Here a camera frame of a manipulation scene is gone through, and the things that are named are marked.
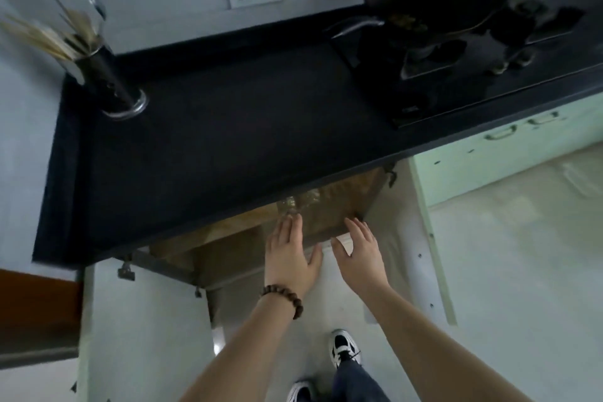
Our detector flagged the person's left hand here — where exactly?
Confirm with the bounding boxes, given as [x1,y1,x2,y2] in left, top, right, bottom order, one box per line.
[264,215,324,299]

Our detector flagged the person's right hand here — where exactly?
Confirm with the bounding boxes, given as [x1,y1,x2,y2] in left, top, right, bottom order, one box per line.
[329,216,391,302]

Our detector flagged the clear bottle white cap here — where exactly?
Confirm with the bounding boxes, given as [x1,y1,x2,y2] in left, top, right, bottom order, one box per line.
[280,197,305,221]

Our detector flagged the green cabinet with wooden interior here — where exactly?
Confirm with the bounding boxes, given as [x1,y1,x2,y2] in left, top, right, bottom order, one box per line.
[73,156,459,402]

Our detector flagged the person's left forearm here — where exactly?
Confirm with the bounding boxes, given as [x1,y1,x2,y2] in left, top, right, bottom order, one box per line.
[181,293,302,402]

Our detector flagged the person's right forearm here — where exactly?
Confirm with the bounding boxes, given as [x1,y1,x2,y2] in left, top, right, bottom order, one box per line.
[360,281,533,402]

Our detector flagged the person's right sneaker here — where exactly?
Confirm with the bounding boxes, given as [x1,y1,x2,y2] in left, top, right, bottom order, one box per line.
[329,329,364,369]

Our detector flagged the person's sneaker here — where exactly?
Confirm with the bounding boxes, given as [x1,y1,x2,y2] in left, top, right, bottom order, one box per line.
[329,329,364,369]
[286,379,317,402]

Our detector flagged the person's blue jeans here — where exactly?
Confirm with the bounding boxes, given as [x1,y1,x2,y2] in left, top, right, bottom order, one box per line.
[329,359,392,402]

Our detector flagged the person's left sneaker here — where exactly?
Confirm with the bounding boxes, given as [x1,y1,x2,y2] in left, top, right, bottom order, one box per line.
[286,379,317,402]

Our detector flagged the right cupboard door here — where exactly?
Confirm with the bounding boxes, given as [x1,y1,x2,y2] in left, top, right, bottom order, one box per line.
[408,95,603,209]

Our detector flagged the black glass gas stove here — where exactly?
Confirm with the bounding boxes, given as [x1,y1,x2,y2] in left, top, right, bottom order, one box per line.
[329,1,603,130]

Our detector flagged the black burner grate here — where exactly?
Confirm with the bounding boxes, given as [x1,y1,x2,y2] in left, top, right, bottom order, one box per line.
[399,34,470,82]
[489,6,587,66]

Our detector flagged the brown wooden door jamb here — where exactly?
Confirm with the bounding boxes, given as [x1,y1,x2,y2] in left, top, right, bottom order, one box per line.
[0,268,85,358]

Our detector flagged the dark bead bracelet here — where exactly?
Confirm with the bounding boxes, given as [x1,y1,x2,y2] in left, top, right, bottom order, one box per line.
[258,285,305,320]

